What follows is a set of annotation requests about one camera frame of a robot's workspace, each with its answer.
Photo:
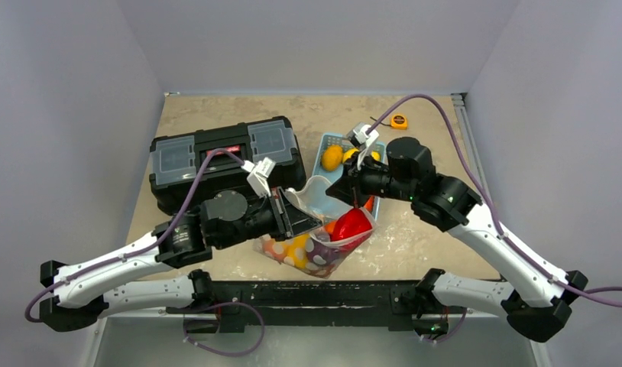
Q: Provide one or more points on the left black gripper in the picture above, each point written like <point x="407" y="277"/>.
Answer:
<point x="292" y="219"/>

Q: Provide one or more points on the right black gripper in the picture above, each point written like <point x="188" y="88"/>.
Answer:
<point x="354" y="177"/>

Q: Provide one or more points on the red bell pepper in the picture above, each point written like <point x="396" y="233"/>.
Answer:
<point x="352" y="223"/>

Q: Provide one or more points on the clear zip top bag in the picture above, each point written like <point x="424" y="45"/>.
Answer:
<point x="314" y="196"/>

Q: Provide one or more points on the purple onion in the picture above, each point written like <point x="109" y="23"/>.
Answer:
<point x="320" y="254"/>

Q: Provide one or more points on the light blue plastic basket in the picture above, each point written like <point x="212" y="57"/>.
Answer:
<point x="330" y="139"/>

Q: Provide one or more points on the yellow bell pepper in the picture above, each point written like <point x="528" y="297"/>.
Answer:
<point x="295" y="252"/>

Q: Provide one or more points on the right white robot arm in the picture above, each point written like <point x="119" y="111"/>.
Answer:
<point x="534" y="296"/>

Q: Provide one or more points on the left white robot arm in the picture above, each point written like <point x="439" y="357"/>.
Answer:
<point x="116" y="282"/>

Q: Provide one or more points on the orange carrot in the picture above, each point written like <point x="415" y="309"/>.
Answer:
<point x="369" y="205"/>

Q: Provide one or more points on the yellow squash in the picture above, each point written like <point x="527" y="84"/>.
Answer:
<point x="354" y="151"/>

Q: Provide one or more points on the yellow lemon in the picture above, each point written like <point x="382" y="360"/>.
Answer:
<point x="332" y="158"/>

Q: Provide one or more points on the yellow tape measure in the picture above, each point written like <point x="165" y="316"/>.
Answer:
<point x="394" y="120"/>

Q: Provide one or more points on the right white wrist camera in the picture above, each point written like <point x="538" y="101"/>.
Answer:
<point x="364" y="139"/>

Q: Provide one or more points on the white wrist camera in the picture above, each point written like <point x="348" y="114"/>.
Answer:
<point x="258" y="173"/>
<point x="364" y="139"/>

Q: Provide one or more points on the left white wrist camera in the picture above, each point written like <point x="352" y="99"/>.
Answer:
<point x="258" y="173"/>

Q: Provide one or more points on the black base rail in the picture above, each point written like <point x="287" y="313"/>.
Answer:
<point x="395" y="305"/>

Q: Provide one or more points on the aluminium frame rail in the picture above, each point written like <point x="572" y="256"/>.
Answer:
<point x="458" y="101"/>

